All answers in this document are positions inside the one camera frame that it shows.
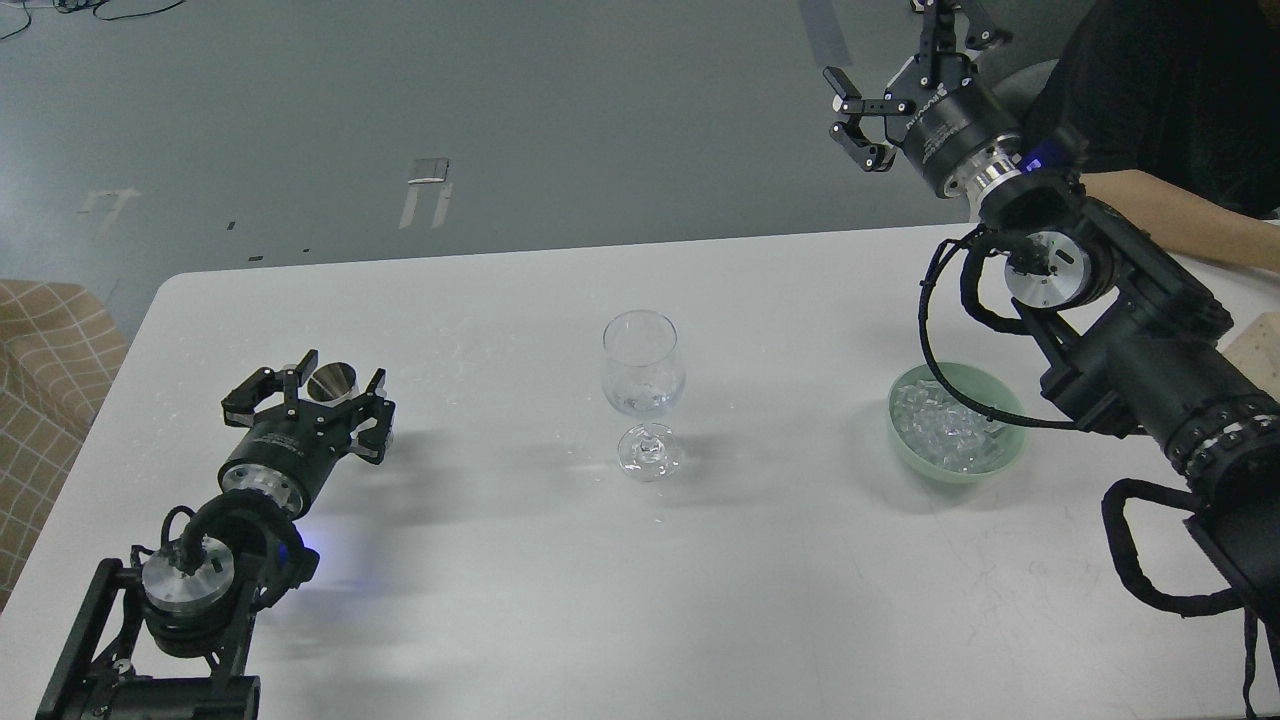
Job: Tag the seated person in black shirt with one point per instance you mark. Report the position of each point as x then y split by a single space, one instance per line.
1177 105

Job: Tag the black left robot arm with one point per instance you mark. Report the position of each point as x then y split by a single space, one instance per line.
166 633

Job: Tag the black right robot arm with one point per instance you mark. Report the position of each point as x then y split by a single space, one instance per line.
1129 335

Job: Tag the pile of ice cubes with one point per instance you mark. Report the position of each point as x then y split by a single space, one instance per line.
943 432

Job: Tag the steel cocktail jigger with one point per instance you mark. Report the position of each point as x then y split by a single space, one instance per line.
332 384

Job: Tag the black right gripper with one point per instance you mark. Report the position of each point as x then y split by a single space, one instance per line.
940 115

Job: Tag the green bowl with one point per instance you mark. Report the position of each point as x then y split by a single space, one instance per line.
1015 440

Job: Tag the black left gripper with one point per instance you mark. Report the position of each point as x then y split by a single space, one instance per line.
289 451

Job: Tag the clear wine glass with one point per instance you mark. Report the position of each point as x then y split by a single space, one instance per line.
643 376

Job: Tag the beige checkered chair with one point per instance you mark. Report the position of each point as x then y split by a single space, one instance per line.
60 353

